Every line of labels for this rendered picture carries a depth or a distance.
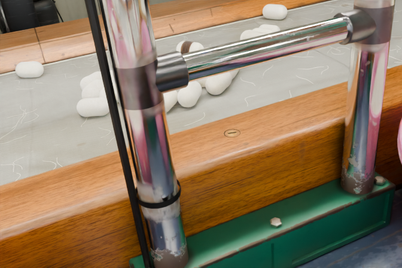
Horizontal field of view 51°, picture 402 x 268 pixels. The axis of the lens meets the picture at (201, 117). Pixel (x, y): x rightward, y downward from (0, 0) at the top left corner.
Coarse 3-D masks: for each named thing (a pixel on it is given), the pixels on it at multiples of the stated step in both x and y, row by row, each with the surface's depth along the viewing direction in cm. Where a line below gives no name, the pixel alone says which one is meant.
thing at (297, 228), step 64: (128, 0) 18; (384, 0) 24; (128, 64) 19; (192, 64) 21; (256, 64) 23; (384, 64) 26; (128, 128) 21; (128, 192) 23; (320, 192) 31; (384, 192) 31; (192, 256) 27; (256, 256) 28
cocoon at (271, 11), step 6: (270, 6) 62; (276, 6) 62; (282, 6) 62; (264, 12) 63; (270, 12) 62; (276, 12) 62; (282, 12) 61; (270, 18) 63; (276, 18) 62; (282, 18) 62
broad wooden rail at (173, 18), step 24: (192, 0) 69; (216, 0) 67; (240, 0) 66; (264, 0) 67; (288, 0) 68; (312, 0) 69; (72, 24) 63; (168, 24) 61; (192, 24) 62; (216, 24) 63; (0, 48) 55; (24, 48) 55; (48, 48) 56; (72, 48) 57; (0, 72) 53
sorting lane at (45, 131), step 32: (352, 0) 69; (192, 32) 61; (224, 32) 60; (64, 64) 55; (96, 64) 54; (288, 64) 47; (320, 64) 46; (0, 96) 47; (32, 96) 46; (64, 96) 45; (224, 96) 42; (256, 96) 41; (288, 96) 40; (0, 128) 40; (32, 128) 40; (64, 128) 39; (96, 128) 38; (0, 160) 35; (32, 160) 34; (64, 160) 34
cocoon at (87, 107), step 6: (78, 102) 40; (84, 102) 39; (90, 102) 39; (96, 102) 39; (102, 102) 39; (78, 108) 39; (84, 108) 39; (90, 108) 39; (96, 108) 39; (102, 108) 39; (108, 108) 40; (84, 114) 40; (90, 114) 40; (96, 114) 40; (102, 114) 40
